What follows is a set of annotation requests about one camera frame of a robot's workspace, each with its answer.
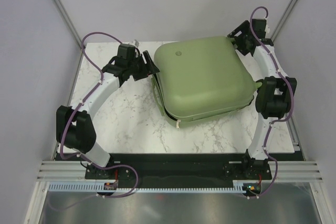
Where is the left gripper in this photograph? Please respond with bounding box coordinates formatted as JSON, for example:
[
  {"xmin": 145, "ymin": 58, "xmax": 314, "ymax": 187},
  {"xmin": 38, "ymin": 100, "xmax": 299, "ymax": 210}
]
[{"xmin": 128, "ymin": 51, "xmax": 160, "ymax": 82}]

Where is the green suitcase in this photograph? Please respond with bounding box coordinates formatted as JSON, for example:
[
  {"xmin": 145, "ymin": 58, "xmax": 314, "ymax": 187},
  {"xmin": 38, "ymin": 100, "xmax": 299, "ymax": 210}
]
[{"xmin": 152, "ymin": 36, "xmax": 261, "ymax": 129}]

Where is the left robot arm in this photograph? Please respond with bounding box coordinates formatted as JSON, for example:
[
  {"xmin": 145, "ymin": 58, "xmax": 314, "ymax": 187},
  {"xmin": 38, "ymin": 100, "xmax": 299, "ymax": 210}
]
[{"xmin": 56, "ymin": 44, "xmax": 159, "ymax": 178}]

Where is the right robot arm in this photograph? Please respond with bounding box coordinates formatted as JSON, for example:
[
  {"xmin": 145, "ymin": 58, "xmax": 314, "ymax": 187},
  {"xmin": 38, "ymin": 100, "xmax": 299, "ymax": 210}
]
[{"xmin": 223, "ymin": 19, "xmax": 297, "ymax": 180}]

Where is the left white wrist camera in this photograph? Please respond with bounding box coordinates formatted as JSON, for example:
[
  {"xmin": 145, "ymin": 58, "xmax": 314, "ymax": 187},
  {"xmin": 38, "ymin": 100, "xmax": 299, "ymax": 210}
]
[{"xmin": 129, "ymin": 39, "xmax": 140, "ymax": 47}]

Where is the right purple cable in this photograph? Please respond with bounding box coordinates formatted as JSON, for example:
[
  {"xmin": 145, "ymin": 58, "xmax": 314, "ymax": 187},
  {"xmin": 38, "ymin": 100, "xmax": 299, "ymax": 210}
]
[{"xmin": 241, "ymin": 6, "xmax": 295, "ymax": 200}]

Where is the purple cable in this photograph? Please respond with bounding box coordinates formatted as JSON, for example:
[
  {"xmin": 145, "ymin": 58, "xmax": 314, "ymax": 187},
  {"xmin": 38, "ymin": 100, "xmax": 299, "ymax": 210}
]
[
  {"xmin": 59, "ymin": 31, "xmax": 139, "ymax": 200},
  {"xmin": 241, "ymin": 6, "xmax": 295, "ymax": 200}
]

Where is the right aluminium frame post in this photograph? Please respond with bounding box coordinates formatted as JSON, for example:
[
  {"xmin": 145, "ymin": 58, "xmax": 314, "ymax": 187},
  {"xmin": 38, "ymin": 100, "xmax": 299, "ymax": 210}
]
[{"xmin": 270, "ymin": 0, "xmax": 299, "ymax": 42}]

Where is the aluminium frame post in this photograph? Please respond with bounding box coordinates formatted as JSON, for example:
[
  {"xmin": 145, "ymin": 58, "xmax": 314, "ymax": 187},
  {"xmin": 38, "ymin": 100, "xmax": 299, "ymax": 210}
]
[
  {"xmin": 36, "ymin": 0, "xmax": 86, "ymax": 51},
  {"xmin": 270, "ymin": 0, "xmax": 299, "ymax": 42}
]

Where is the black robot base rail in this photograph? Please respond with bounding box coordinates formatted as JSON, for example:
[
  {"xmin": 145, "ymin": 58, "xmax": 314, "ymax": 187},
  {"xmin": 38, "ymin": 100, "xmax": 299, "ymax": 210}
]
[{"xmin": 85, "ymin": 154, "xmax": 272, "ymax": 189}]

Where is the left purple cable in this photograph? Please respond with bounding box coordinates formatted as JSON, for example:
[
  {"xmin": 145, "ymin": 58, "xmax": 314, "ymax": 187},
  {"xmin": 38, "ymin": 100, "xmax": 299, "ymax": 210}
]
[{"xmin": 59, "ymin": 31, "xmax": 139, "ymax": 200}]

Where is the left aluminium frame post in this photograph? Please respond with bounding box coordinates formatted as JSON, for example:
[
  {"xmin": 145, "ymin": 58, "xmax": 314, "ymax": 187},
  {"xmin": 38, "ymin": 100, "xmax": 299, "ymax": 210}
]
[{"xmin": 36, "ymin": 0, "xmax": 86, "ymax": 51}]

